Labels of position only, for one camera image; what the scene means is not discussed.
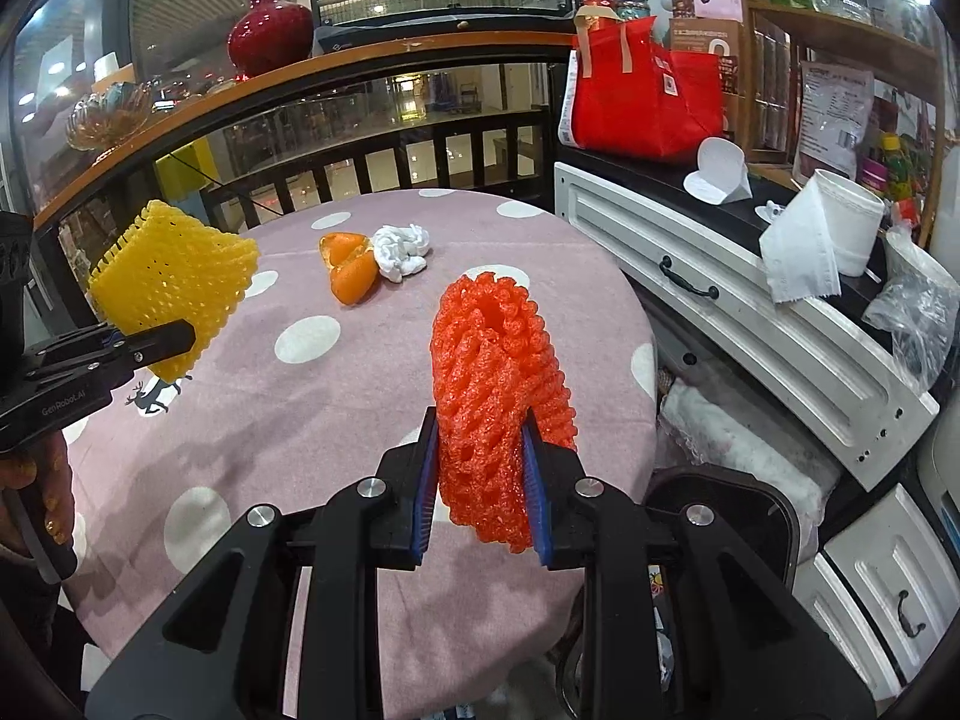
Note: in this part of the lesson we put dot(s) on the twisted white tissue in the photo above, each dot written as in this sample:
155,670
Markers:
401,253

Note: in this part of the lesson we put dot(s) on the yellow box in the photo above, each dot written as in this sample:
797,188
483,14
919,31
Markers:
180,169

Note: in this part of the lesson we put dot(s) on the toilet paper roll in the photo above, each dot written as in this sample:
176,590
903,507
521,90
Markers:
799,247

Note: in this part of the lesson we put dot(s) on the white cabinet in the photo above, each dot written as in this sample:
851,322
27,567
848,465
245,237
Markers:
757,330

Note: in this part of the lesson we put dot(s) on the black trash bin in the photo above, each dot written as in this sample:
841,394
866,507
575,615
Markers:
720,517

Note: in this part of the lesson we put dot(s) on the orange foam fruit net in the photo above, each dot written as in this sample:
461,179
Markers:
499,382

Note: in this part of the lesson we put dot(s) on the dark lidded jar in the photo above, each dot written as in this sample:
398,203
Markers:
632,4

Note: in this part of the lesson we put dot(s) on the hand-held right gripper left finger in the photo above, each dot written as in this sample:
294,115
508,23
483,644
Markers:
421,499

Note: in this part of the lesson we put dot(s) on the crinkled clear plastic bag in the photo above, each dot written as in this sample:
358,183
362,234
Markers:
919,307

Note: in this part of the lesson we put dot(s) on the small orange peel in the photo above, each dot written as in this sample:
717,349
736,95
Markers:
341,246

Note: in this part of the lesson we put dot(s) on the small white hook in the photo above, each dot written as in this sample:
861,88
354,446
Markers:
772,210

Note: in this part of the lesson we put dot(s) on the white printed paper sheet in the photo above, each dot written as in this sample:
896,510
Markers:
832,120

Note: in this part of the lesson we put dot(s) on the white paper receipt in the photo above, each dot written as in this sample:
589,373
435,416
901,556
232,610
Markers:
568,101

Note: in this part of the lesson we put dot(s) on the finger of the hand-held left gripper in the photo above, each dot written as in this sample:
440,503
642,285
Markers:
161,341

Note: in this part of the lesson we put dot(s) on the red tote bag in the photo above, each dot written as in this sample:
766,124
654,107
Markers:
645,101

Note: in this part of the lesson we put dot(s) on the red ceramic vase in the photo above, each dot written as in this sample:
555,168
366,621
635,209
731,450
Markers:
270,34

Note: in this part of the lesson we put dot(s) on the yellow capped bottle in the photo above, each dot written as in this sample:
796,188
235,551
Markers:
889,165

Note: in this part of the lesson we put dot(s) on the white plastic jar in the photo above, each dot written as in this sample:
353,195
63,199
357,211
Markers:
859,229

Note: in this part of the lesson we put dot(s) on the black railing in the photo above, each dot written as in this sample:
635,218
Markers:
450,157

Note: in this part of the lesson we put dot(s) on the curved wooden ledge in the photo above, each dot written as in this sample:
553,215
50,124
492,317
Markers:
300,75

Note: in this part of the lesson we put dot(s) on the white fluffy cloth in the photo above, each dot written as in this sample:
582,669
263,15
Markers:
739,439

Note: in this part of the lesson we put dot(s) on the person's left hand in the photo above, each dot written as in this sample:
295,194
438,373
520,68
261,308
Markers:
58,521

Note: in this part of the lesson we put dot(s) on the large orange peel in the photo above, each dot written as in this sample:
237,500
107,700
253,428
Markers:
356,281

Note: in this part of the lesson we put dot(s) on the wooden shelf unit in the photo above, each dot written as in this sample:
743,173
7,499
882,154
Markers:
840,34

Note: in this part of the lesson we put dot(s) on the yellow foam fruit net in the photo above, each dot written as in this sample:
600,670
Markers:
176,281

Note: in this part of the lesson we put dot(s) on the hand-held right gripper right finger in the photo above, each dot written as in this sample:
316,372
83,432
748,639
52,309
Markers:
536,499

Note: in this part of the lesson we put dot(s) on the amber glass bowl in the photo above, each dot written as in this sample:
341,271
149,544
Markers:
109,116

